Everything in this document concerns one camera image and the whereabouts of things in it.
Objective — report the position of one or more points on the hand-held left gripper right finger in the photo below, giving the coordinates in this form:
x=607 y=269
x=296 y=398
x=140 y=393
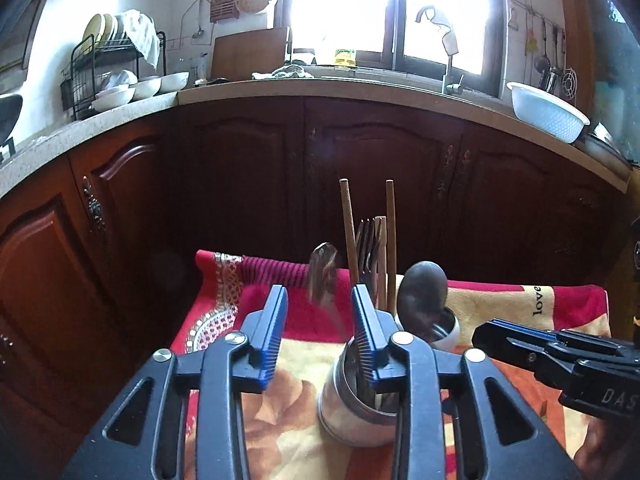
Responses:
x=365 y=330

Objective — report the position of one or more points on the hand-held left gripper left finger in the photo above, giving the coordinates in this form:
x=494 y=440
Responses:
x=272 y=330

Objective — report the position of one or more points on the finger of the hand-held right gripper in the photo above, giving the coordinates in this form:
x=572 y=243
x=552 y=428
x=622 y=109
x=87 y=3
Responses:
x=520 y=352
x=530 y=329

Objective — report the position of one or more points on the large steel spoon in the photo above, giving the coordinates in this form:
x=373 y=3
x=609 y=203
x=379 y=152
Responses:
x=422 y=295

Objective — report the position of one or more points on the small steel spoon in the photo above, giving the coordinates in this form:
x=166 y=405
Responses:
x=322 y=270

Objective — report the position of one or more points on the white jar with metal rim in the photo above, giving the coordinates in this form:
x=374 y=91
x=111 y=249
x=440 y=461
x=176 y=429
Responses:
x=350 y=410

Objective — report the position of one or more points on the brown wooden chopstick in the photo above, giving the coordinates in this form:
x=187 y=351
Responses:
x=348 y=230
x=391 y=230

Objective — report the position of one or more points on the hanging steel utensils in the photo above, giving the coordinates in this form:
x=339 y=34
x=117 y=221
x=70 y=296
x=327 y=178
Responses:
x=547 y=67

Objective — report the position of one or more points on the printed blanket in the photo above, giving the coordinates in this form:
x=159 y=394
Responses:
x=280 y=425

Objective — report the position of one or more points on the steel pan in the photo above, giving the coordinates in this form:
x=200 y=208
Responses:
x=605 y=150

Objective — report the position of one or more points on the white plastic basin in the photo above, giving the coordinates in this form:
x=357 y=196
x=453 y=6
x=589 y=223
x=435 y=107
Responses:
x=547 y=110

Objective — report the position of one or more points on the stone kitchen countertop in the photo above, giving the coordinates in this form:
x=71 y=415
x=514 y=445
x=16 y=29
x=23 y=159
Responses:
x=300 y=87

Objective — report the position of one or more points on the grey dish cloth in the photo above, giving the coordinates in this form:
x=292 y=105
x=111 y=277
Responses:
x=282 y=72

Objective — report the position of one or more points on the white bowl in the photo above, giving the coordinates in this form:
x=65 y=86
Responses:
x=146 y=87
x=120 y=80
x=173 y=81
x=112 y=101

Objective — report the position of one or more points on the clear measuring jug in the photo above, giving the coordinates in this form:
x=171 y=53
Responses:
x=199 y=70

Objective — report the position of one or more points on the wooden cutting board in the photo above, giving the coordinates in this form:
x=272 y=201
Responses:
x=250 y=55

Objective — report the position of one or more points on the steel faucet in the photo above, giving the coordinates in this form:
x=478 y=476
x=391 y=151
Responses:
x=450 y=45

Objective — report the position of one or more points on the hanging steel ladle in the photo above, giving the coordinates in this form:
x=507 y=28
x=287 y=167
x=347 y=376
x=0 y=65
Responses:
x=198 y=32

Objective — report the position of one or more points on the white towel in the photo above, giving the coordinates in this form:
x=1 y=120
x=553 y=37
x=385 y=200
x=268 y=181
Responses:
x=142 y=35

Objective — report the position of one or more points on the kitchen window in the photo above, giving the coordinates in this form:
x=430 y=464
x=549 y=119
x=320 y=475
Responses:
x=350 y=5

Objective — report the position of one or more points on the black wok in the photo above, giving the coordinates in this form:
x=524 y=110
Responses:
x=9 y=115

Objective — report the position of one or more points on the white plate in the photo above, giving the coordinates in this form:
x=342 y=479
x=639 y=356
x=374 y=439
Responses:
x=111 y=27

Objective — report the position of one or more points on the cream plate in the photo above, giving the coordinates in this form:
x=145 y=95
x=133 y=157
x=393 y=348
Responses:
x=94 y=30

